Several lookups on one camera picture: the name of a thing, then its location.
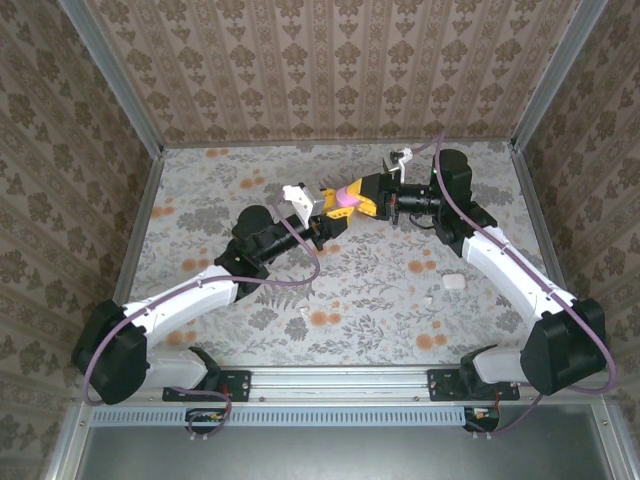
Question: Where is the aluminium table side rail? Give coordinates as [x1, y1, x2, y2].
[509, 144, 591, 364]
[94, 149, 166, 366]

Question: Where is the grey metal panel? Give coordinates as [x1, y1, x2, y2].
[74, 404, 619, 480]

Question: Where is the pink earbud charging case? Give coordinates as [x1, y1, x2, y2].
[335, 184, 362, 207]

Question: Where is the floral patterned table mat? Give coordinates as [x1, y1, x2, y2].
[107, 142, 576, 366]

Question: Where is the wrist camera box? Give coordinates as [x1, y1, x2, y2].
[281, 183, 329, 224]
[380, 147, 415, 177]

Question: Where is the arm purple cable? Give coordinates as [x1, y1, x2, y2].
[82, 197, 322, 441]
[407, 130, 619, 439]

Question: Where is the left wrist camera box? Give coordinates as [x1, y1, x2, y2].
[281, 183, 329, 224]

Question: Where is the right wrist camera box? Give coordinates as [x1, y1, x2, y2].
[380, 147, 415, 177]

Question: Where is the grey slotted cable duct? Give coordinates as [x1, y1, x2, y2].
[92, 405, 469, 427]

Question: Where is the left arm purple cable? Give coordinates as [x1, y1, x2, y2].
[82, 197, 322, 441]

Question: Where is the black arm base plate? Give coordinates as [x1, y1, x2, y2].
[162, 368, 251, 403]
[427, 368, 521, 403]

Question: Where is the aluminium frame post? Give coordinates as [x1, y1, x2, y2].
[509, 0, 609, 151]
[57, 0, 166, 157]

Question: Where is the aluminium mounting rail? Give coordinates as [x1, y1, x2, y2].
[74, 364, 616, 404]

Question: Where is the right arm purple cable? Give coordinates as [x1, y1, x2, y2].
[407, 130, 619, 439]

